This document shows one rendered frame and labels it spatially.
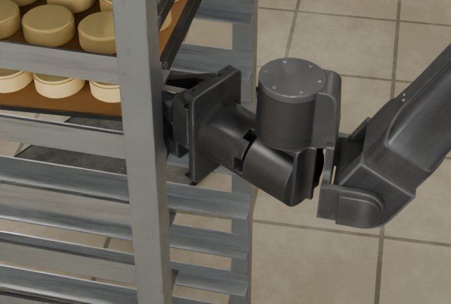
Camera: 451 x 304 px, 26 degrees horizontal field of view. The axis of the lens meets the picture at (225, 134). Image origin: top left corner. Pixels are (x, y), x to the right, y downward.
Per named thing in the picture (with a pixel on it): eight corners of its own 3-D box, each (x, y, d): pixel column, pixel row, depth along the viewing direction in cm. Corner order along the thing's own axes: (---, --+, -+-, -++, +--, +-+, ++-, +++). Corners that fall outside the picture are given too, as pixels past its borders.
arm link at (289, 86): (379, 233, 83) (387, 170, 90) (398, 127, 76) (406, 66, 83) (241, 210, 85) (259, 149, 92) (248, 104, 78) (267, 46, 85)
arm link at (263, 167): (290, 223, 86) (330, 192, 89) (296, 163, 81) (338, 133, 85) (231, 186, 89) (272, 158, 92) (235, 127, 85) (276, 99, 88)
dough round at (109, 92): (81, 97, 96) (78, 80, 95) (107, 70, 100) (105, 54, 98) (125, 108, 94) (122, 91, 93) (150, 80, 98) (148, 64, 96)
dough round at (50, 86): (68, 104, 95) (65, 87, 94) (26, 93, 97) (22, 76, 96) (94, 76, 99) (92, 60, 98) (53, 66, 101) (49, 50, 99)
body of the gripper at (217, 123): (226, 60, 91) (288, 92, 87) (225, 143, 97) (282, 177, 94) (178, 90, 87) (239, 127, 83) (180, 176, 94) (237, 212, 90)
